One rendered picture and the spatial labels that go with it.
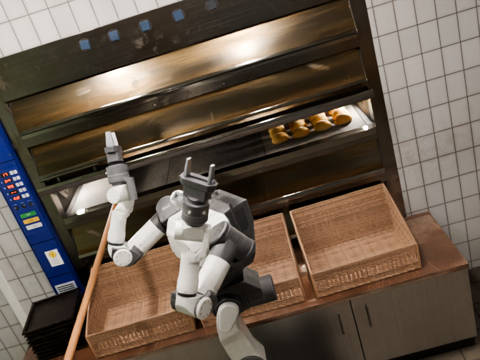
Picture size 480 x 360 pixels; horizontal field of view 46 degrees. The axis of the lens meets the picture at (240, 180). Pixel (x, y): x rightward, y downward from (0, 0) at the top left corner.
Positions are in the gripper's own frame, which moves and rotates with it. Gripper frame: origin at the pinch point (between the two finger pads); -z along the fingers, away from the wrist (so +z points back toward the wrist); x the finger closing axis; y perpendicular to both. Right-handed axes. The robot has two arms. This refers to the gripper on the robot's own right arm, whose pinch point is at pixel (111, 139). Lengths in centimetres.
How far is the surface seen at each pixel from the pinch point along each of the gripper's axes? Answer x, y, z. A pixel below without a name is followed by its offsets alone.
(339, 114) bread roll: -84, -113, 3
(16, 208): -74, 72, 22
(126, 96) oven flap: -54, -1, -24
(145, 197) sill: -78, 3, 29
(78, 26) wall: -41, 14, -60
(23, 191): -70, 66, 13
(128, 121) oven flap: -63, 2, -12
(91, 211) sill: -80, 34, 31
